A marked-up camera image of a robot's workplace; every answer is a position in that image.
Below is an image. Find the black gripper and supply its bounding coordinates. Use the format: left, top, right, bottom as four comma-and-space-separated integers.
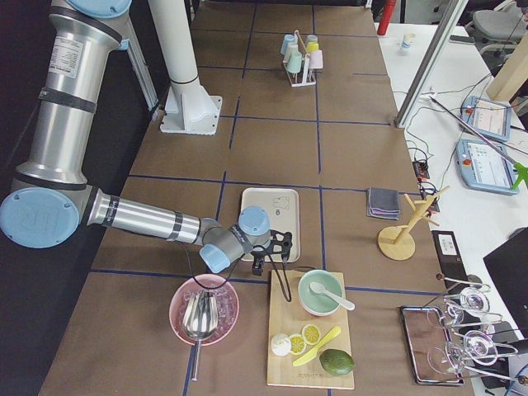
251, 229, 293, 276

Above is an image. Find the beige rabbit tray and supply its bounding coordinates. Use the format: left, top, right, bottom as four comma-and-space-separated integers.
241, 187, 301, 263

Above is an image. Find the green cup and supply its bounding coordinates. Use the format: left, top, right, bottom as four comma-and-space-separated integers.
286, 51, 303, 74

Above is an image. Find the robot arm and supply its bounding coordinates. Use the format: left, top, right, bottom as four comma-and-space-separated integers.
1, 1, 293, 275

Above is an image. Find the pink cup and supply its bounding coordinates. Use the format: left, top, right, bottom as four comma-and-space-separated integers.
309, 49, 323, 70

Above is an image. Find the yellow cup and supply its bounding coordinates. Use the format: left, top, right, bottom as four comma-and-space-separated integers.
306, 41, 319, 54

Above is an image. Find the blue cup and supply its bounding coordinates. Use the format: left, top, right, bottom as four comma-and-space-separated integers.
280, 34, 296, 56

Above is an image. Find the paper cup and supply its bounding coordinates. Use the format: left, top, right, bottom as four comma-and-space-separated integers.
399, 32, 416, 55

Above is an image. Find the pink ice bowl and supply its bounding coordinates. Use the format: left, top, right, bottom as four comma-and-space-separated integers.
168, 274, 239, 346

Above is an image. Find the wooden cutting board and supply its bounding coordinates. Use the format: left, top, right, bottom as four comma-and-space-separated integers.
267, 271, 355, 389

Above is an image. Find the white plastic spoon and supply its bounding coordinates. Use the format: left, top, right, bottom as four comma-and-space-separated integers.
309, 281, 356, 311

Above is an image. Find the green ceramic bowl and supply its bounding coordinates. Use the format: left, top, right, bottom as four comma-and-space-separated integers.
298, 270, 344, 316

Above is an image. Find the metal scoop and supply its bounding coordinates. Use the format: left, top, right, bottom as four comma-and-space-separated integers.
182, 290, 218, 381

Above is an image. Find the lemon slice upper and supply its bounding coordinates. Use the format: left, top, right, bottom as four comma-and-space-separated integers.
301, 323, 322, 346

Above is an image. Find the lemon slice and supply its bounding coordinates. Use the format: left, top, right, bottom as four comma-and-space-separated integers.
301, 323, 322, 346
289, 333, 307, 356

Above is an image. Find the lemon slice lower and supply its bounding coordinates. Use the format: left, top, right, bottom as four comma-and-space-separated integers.
289, 333, 307, 356

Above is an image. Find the yellow plastic knife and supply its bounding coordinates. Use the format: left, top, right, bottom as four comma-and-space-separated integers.
292, 326, 342, 367

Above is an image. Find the green avocado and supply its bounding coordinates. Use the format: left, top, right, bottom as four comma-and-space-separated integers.
319, 349, 356, 376

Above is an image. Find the wooden mug tree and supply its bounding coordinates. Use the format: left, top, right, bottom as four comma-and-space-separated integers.
377, 186, 450, 261

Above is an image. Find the grey folded cloth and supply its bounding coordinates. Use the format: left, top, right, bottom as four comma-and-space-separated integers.
366, 187, 400, 220

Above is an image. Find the black box with label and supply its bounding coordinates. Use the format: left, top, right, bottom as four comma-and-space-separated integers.
431, 230, 467, 281

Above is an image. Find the wine glass rack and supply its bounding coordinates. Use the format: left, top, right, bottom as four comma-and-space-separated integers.
427, 273, 527, 387

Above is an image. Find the teach pendant near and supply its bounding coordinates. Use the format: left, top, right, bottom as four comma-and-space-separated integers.
456, 139, 519, 196

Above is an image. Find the teach pendant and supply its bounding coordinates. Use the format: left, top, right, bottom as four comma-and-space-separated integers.
456, 139, 519, 196
461, 96, 512, 142

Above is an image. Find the teach pendant far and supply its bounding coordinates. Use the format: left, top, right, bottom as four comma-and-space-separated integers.
461, 96, 512, 142

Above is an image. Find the green tipped metal stand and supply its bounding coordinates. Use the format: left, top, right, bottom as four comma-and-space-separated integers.
429, 96, 528, 190

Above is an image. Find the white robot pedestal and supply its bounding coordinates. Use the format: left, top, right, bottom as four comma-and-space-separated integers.
148, 0, 223, 135

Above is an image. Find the white wire cup rack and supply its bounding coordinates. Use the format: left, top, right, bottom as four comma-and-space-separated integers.
282, 30, 317, 87

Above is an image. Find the aluminium frame post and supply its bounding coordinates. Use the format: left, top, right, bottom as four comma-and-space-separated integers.
394, 0, 468, 128

